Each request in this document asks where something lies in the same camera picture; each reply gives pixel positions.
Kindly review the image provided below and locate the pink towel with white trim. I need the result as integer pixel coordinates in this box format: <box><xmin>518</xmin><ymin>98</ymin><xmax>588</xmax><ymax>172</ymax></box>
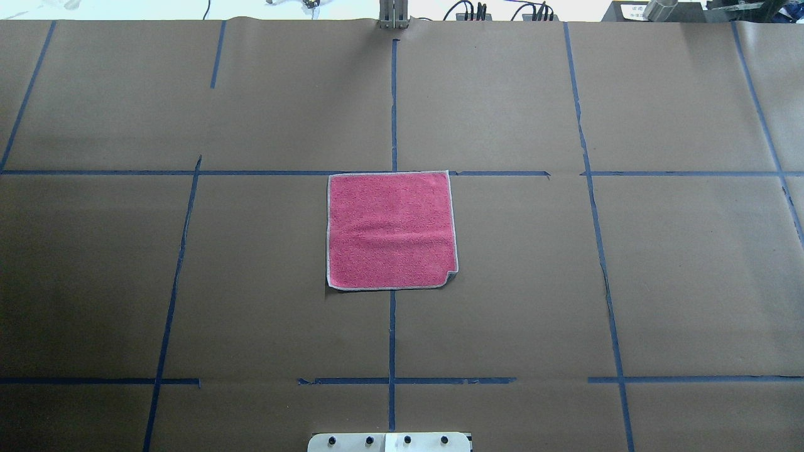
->
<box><xmin>325</xmin><ymin>171</ymin><xmax>460</xmax><ymax>291</ymax></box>

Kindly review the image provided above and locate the black tray under cup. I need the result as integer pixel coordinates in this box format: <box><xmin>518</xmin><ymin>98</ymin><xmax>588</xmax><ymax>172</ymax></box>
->
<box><xmin>601</xmin><ymin>1</ymin><xmax>707</xmax><ymax>23</ymax></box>

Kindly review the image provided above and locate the silver metal cup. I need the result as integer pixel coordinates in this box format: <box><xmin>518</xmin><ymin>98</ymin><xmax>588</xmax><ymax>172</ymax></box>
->
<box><xmin>643</xmin><ymin>0</ymin><xmax>679</xmax><ymax>23</ymax></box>

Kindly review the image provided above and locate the aluminium frame post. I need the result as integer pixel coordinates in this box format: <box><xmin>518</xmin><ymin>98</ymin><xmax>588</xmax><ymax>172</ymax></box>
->
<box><xmin>377</xmin><ymin>0</ymin><xmax>410</xmax><ymax>30</ymax></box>

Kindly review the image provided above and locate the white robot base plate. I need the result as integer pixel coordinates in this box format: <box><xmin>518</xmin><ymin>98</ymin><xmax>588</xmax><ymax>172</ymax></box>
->
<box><xmin>307</xmin><ymin>432</ymin><xmax>474</xmax><ymax>451</ymax></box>

